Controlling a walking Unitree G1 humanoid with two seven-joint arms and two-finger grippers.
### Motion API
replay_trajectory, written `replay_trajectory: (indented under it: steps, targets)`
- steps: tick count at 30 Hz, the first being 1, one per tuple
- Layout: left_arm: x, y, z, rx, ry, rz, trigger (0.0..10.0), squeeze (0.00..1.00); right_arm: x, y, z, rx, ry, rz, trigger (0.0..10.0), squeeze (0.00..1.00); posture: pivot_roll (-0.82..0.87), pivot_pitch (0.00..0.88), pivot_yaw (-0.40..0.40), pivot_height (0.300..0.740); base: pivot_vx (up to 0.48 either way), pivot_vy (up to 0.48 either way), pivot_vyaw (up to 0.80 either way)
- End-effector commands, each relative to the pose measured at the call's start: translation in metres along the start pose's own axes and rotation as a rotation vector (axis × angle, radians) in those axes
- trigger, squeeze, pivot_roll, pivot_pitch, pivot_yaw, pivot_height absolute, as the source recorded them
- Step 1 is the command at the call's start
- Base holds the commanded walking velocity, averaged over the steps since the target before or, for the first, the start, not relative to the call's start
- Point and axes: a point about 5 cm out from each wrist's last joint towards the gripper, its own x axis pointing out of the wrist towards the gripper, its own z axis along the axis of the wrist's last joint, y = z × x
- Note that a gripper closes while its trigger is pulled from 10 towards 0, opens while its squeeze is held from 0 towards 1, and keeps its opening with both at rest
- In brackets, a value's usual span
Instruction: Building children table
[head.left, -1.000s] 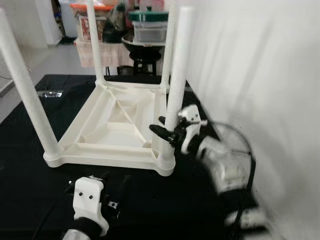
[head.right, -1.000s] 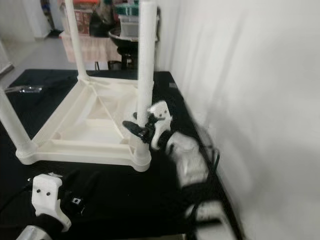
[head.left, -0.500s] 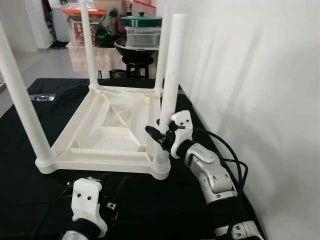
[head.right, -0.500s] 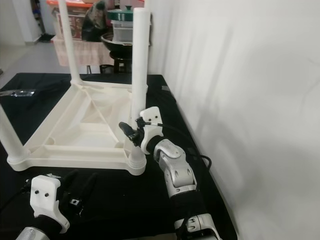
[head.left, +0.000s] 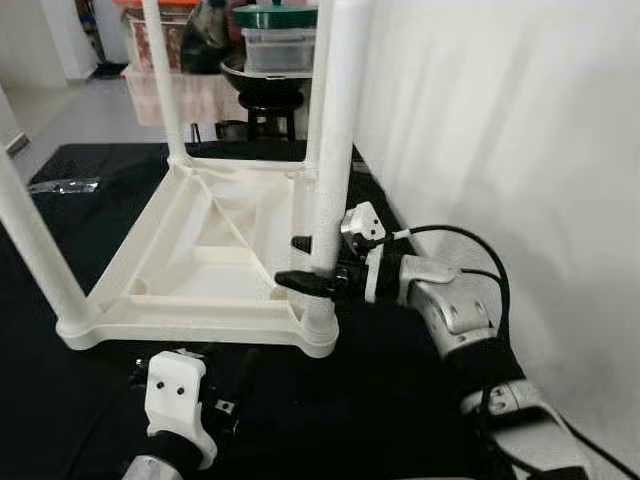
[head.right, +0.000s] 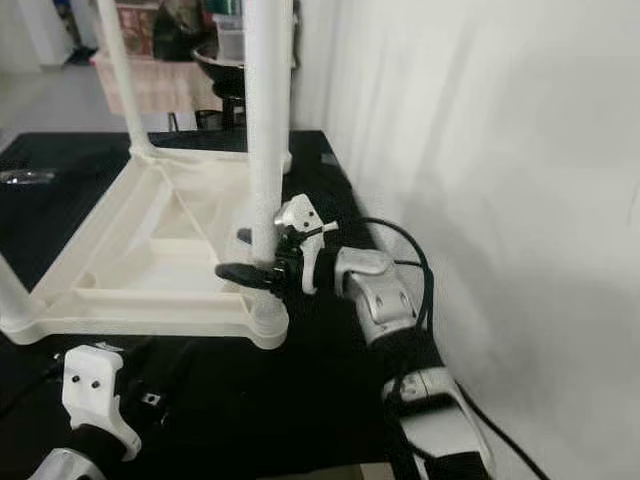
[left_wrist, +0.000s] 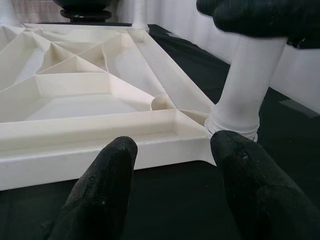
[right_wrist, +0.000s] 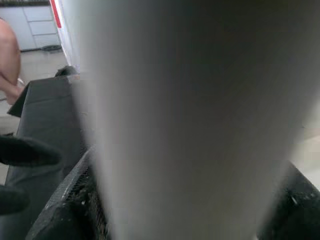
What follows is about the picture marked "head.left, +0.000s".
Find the dark plastic bag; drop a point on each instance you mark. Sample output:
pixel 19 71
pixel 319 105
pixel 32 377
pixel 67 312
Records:
pixel 205 35

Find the clear plastic bag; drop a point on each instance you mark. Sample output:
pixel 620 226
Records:
pixel 65 186

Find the white plastic table top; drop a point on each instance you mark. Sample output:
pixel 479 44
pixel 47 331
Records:
pixel 200 270

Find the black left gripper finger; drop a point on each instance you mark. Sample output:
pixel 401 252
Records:
pixel 245 370

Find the orange plastic lid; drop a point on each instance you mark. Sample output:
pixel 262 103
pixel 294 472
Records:
pixel 130 4

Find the red printed carton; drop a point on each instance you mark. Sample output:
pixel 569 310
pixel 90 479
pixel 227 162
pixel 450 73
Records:
pixel 150 40

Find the green pot lid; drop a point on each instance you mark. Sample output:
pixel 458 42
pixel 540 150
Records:
pixel 275 16

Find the pink towel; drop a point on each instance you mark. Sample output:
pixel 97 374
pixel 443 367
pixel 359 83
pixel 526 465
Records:
pixel 200 100

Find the translucent storage box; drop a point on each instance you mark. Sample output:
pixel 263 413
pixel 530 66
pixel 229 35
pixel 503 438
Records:
pixel 280 50

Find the black metal wok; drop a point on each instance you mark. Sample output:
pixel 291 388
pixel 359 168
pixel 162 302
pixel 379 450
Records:
pixel 260 85

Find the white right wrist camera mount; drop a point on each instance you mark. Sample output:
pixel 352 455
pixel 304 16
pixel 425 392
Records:
pixel 362 220

